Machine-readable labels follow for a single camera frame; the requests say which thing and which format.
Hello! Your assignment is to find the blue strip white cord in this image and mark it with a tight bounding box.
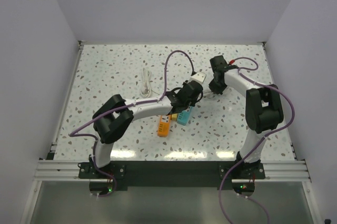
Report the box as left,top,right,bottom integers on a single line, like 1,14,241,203
200,88,232,100

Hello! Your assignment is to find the blue power strip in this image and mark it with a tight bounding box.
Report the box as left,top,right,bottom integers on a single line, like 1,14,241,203
176,106,194,126

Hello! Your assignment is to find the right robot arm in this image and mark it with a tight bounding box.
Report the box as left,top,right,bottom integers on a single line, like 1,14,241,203
209,56,284,178

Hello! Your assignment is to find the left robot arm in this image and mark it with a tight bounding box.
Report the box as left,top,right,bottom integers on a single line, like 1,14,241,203
90,80,203,178

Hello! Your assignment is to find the orange power strip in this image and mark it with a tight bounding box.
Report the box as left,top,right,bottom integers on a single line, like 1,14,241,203
157,115,171,137

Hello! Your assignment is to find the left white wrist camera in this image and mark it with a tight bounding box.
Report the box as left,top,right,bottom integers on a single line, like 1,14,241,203
189,72,206,85

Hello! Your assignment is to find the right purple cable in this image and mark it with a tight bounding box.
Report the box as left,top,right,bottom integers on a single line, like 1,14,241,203
218,56,296,224

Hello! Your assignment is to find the purple cable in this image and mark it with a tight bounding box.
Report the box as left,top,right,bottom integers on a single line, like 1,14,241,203
218,56,296,224
68,50,198,197

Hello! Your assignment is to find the orange strip white cord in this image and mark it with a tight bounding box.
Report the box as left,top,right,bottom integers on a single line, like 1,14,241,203
139,67,161,96

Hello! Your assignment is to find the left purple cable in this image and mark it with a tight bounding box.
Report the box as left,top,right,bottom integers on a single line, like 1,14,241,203
68,50,198,197

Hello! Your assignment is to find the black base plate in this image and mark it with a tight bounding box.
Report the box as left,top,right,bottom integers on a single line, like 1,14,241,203
77,160,265,195

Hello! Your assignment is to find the aluminium rail frame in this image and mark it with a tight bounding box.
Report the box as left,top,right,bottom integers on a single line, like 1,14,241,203
33,40,312,182

